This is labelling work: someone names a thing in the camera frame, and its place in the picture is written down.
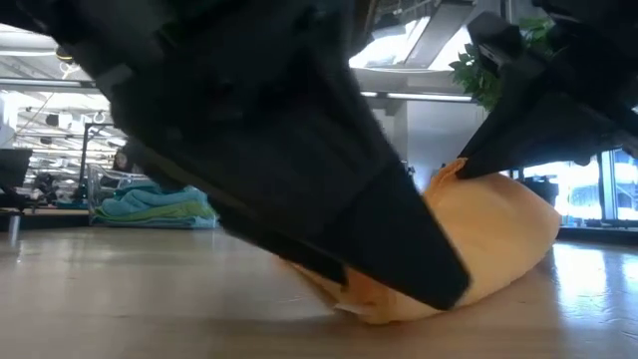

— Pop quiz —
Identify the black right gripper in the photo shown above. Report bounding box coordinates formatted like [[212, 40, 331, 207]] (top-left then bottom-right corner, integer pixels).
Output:
[[456, 24, 638, 180]]

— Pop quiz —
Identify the orange microfiber towel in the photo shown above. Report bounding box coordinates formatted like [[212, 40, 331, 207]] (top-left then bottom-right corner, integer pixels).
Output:
[[288, 158, 563, 326]]

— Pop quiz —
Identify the green microfiber towel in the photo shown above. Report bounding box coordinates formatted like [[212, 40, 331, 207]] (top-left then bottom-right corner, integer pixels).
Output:
[[94, 201, 218, 223]]

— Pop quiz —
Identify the pale blue microfiber towel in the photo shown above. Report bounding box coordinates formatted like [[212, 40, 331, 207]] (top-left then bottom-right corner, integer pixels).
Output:
[[92, 214, 219, 229]]

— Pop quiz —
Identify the light blue microfiber towel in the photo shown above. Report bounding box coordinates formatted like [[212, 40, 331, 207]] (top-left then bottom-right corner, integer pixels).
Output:
[[102, 185, 210, 216]]

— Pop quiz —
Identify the green plant in black pot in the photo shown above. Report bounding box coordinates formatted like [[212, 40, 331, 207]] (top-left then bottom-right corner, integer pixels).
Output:
[[448, 17, 569, 220]]

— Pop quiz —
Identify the long ceiling light bar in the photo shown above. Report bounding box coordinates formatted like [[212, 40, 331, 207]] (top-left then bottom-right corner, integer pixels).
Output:
[[359, 91, 474, 103]]

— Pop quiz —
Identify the black ceiling device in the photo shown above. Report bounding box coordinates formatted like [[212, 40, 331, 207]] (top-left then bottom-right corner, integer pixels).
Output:
[[54, 45, 77, 65]]

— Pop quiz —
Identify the clear plastic bin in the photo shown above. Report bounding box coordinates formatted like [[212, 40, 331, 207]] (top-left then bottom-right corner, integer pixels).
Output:
[[87, 164, 220, 229]]

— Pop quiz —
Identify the black desk monitor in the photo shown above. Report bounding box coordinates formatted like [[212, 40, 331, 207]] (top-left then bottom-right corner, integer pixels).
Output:
[[0, 148, 34, 189]]

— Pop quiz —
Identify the black gantry frame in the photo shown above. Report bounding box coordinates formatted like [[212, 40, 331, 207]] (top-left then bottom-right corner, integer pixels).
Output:
[[79, 122, 117, 198]]

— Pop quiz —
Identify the black aluminium table frame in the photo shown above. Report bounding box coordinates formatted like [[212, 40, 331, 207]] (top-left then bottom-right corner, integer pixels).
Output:
[[0, 213, 96, 231]]

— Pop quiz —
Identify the silver metal post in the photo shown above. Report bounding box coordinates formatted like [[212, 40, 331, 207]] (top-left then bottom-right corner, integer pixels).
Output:
[[7, 211, 22, 248]]

